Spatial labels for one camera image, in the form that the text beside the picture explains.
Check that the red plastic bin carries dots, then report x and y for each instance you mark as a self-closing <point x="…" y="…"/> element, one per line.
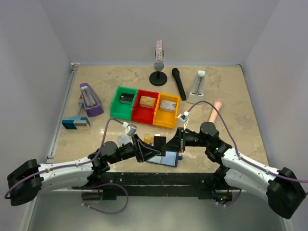
<point x="143" y="114"/>

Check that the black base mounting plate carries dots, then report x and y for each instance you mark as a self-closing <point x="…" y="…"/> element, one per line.
<point x="200" y="185"/>

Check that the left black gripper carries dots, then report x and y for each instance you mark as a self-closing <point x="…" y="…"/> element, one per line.
<point x="138" y="145"/>

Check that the black microphone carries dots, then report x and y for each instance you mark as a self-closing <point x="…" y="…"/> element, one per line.
<point x="176" y="75"/>

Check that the aluminium frame rail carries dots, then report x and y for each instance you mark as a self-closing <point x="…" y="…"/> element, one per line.
<point x="57" y="133"/>

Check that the silver card stack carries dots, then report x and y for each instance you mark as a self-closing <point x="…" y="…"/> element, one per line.
<point x="168" y="106"/>

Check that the pink microphone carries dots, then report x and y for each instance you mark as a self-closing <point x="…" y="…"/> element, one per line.
<point x="214" y="113"/>

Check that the black card stack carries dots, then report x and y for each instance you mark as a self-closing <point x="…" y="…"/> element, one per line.
<point x="126" y="98"/>

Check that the blue grey block toy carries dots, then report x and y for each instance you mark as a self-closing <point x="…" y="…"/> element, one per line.
<point x="77" y="122"/>

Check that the silver credit card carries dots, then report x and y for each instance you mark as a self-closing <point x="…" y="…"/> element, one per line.
<point x="123" y="140"/>

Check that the blue leather card holder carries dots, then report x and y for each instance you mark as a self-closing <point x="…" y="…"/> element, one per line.
<point x="170" y="159"/>

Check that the yellow plastic bin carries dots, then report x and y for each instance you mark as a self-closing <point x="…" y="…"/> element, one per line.
<point x="163" y="118"/>

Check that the purple metronome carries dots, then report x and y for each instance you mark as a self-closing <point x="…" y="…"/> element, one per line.
<point x="92" y="102"/>

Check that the green plastic bin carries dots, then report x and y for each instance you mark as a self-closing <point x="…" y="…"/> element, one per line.
<point x="118" y="109"/>

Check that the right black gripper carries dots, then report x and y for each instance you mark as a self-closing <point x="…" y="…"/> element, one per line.
<point x="176" y="144"/>

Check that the gold VIP credit card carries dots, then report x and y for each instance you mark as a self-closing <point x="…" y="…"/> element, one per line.
<point x="148" y="138"/>

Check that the orange card stack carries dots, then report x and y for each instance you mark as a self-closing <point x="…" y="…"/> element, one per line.
<point x="147" y="102"/>

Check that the glitter microphone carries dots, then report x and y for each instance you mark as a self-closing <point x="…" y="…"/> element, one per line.
<point x="159" y="55"/>

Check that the black round microphone stand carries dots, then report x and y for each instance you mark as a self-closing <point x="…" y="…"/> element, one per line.
<point x="158" y="78"/>

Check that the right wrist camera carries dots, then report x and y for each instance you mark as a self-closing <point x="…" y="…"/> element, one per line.
<point x="184" y="119"/>

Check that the white metronome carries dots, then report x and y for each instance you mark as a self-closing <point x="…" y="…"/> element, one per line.
<point x="197" y="89"/>

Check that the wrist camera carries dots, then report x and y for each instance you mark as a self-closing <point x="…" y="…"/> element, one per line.
<point x="184" y="119"/>
<point x="130" y="129"/>

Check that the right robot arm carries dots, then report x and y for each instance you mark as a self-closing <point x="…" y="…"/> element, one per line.
<point x="280" y="188"/>

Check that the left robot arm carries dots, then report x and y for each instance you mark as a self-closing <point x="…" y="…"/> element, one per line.
<point x="32" y="178"/>

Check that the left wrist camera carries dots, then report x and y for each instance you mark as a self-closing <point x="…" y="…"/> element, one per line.
<point x="130" y="129"/>

